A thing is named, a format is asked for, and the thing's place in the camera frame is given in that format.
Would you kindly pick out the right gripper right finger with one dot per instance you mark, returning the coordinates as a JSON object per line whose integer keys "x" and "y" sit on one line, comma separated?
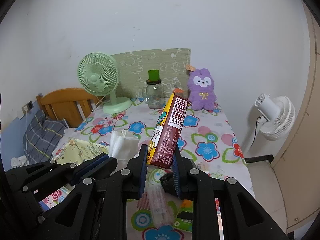
{"x": 242, "y": 216}

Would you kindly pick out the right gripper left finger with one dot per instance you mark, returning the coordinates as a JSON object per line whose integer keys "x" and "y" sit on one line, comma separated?
{"x": 128, "y": 183}

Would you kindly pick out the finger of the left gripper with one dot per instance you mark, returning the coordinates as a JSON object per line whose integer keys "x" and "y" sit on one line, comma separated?
{"x": 62, "y": 199}
{"x": 46, "y": 177}

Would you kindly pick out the white face mask pack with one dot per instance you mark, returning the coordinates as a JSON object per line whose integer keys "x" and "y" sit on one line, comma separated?
{"x": 123, "y": 145}

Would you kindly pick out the black plastic bag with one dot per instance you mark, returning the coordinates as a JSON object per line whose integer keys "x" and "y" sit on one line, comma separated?
{"x": 168, "y": 184}

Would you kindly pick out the yellow brown snack box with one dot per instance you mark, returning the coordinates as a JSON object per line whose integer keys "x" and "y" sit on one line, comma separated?
{"x": 167, "y": 132}

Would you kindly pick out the pink wet wipes pack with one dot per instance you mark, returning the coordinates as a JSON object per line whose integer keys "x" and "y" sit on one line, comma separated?
{"x": 219, "y": 219}

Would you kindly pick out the green tissue pack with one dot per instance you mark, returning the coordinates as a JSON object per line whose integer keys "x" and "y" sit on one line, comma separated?
{"x": 184, "y": 218}

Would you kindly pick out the crumpled white cloth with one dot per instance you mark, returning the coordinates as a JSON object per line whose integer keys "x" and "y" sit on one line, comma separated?
{"x": 19, "y": 162}

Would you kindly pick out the grey plaid pillow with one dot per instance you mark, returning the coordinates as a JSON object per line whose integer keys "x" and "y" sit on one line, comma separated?
{"x": 41, "y": 137}

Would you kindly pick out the yellow cartoon storage box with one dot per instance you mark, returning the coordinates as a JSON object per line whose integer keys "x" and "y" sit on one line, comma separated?
{"x": 76, "y": 151}

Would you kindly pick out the wooden bed headboard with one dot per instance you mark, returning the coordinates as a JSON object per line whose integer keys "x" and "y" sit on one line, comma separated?
{"x": 72, "y": 104}

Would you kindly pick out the floral tablecloth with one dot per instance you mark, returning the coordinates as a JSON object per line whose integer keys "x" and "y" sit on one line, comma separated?
{"x": 205, "y": 139}

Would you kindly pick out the glass mason jar mug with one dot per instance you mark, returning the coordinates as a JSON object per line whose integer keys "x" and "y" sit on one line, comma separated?
{"x": 153, "y": 94}

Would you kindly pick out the toothpick jar orange lid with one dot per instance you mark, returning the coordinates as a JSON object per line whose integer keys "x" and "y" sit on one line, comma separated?
{"x": 178, "y": 92}

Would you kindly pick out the white standing fan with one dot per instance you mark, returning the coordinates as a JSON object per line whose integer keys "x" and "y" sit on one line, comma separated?
{"x": 277, "y": 116}

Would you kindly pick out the green cup on jar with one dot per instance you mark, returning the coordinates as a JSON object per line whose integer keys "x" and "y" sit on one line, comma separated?
{"x": 153, "y": 75}

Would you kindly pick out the purple plush bunny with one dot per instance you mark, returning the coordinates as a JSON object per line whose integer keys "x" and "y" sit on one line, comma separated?
{"x": 201, "y": 89}

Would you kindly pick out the green desk fan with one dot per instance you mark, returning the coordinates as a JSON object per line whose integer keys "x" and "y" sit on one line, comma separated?
{"x": 99, "y": 76}

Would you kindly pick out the wall power outlet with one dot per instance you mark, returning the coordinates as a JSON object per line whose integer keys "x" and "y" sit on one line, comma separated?
{"x": 26, "y": 108}

